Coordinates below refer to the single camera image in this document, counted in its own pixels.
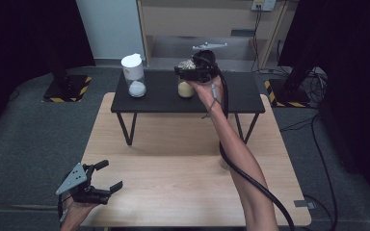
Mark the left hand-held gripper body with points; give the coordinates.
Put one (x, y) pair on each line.
(76, 179)

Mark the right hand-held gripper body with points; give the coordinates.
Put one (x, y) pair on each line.
(205, 69)

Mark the metal-lidded jar of yellow grains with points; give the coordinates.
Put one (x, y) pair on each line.
(186, 89)

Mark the white-lidded jar of white powder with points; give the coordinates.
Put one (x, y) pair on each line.
(131, 69)

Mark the person's right hand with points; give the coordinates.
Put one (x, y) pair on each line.
(210, 93)

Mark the person's left hand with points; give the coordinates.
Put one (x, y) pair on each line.
(77, 211)

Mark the light wooden desk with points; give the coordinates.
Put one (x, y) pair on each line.
(173, 19)

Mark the striped-edge black stand base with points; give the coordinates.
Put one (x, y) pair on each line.
(66, 91)
(289, 96)

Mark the white panel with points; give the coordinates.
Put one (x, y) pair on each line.
(110, 29)

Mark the white power strip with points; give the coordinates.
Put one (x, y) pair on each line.
(263, 4)

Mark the black curtain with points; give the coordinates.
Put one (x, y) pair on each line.
(356, 48)
(19, 38)

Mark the grey tape piece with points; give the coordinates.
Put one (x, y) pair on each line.
(302, 203)

